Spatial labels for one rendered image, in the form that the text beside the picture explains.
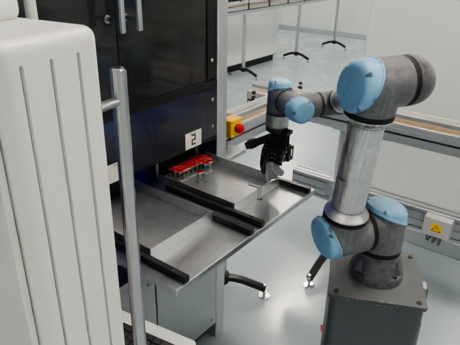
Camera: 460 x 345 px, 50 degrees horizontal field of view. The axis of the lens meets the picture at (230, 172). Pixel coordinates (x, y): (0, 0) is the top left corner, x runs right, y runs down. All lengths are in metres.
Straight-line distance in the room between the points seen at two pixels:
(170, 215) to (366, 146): 0.67
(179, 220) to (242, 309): 1.11
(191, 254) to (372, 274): 0.50
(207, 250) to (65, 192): 0.74
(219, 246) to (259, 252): 1.55
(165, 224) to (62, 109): 0.88
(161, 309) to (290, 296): 0.89
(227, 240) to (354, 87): 0.58
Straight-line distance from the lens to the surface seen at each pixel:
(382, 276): 1.44
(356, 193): 1.23
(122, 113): 0.77
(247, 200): 1.59
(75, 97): 0.68
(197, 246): 1.39
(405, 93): 1.13
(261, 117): 2.28
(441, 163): 2.99
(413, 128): 2.30
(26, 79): 0.62
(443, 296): 2.86
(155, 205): 1.60
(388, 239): 1.38
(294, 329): 2.45
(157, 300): 1.90
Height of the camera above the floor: 1.65
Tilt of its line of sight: 25 degrees down
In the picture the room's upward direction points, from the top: 1 degrees clockwise
